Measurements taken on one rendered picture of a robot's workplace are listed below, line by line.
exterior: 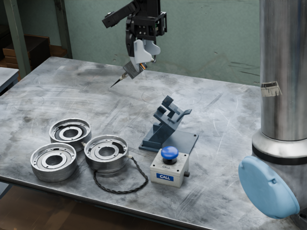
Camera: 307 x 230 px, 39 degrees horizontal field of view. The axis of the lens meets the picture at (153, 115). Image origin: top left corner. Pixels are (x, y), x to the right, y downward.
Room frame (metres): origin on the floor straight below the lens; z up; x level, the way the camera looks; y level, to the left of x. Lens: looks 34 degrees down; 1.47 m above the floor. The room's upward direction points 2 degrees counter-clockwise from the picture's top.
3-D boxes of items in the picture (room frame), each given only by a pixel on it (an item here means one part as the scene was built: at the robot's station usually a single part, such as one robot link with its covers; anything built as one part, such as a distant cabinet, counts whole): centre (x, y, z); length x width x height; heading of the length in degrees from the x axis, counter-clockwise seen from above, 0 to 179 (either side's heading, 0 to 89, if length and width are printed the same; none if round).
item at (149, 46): (1.05, 0.00, 0.98); 0.06 x 0.03 x 0.09; 64
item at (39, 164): (0.79, 0.24, 0.82); 0.08 x 0.08 x 0.02
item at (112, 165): (0.82, 0.11, 0.82); 0.10 x 0.10 x 0.04
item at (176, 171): (0.75, -0.04, 0.82); 0.08 x 0.07 x 0.05; 69
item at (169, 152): (0.76, -0.03, 0.85); 0.04 x 0.04 x 0.05
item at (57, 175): (0.79, 0.24, 0.82); 0.10 x 0.10 x 0.04
